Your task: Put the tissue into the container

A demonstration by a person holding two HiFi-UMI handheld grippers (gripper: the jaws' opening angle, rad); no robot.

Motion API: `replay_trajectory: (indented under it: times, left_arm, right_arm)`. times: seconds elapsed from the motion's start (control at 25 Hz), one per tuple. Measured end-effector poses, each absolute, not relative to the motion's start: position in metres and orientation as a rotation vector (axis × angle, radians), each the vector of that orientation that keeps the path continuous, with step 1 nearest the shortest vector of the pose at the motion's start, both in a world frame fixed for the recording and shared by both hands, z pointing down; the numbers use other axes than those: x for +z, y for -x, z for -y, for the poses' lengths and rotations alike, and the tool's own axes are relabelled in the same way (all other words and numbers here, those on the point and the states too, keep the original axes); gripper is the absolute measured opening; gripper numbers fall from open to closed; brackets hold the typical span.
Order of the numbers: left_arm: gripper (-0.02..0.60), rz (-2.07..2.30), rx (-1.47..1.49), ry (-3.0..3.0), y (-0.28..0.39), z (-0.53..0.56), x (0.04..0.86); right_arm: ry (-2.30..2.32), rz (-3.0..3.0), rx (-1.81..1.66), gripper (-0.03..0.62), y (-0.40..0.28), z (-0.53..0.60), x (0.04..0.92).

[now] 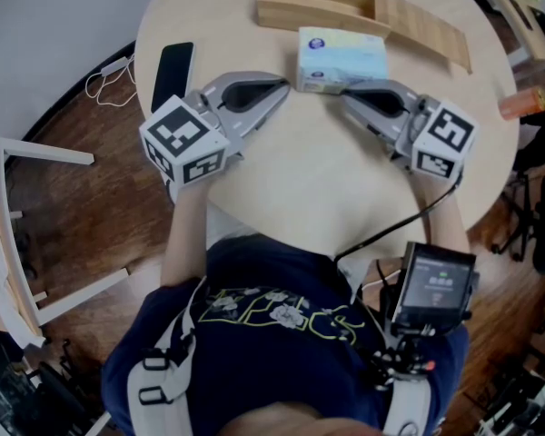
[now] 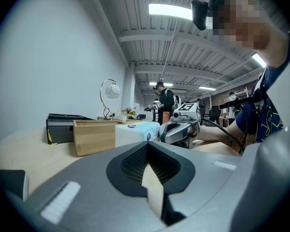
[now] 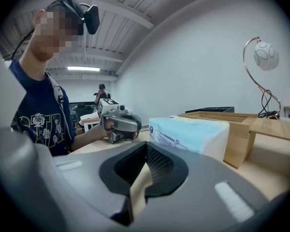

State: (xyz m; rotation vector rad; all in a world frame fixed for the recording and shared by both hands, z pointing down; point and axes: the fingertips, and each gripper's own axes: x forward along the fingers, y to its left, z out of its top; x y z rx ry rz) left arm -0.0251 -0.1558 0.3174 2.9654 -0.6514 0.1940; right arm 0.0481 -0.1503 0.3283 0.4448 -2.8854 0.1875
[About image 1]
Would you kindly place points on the flat wooden lid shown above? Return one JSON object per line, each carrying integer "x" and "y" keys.
{"x": 431, "y": 30}

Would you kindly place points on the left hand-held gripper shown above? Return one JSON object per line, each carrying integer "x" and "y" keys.
{"x": 181, "y": 134}

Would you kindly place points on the black screen device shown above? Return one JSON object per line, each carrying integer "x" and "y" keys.
{"x": 436, "y": 284}

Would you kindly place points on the white chest harness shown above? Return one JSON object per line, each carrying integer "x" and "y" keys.
{"x": 163, "y": 379}

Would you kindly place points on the black smartphone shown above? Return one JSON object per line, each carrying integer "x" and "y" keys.
{"x": 172, "y": 73}

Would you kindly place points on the black remote control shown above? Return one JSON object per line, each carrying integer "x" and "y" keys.
{"x": 518, "y": 7}

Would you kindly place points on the person's left forearm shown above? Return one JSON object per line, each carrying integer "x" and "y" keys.
{"x": 186, "y": 234}

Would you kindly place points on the open wooden box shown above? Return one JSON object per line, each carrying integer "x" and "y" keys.
{"x": 318, "y": 7}

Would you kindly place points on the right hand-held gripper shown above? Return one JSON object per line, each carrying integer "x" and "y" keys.
{"x": 445, "y": 134}

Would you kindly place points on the person's right forearm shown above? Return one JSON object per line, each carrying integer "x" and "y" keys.
{"x": 449, "y": 225}

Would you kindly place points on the black chest mount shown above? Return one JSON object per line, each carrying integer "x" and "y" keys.
{"x": 404, "y": 357}

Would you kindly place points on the white wooden chair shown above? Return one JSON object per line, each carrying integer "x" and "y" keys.
{"x": 18, "y": 243}

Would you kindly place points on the navy printed t-shirt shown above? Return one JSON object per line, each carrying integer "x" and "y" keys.
{"x": 263, "y": 361}

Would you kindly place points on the pale blue tissues pack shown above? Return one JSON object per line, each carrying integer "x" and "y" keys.
{"x": 340, "y": 57}

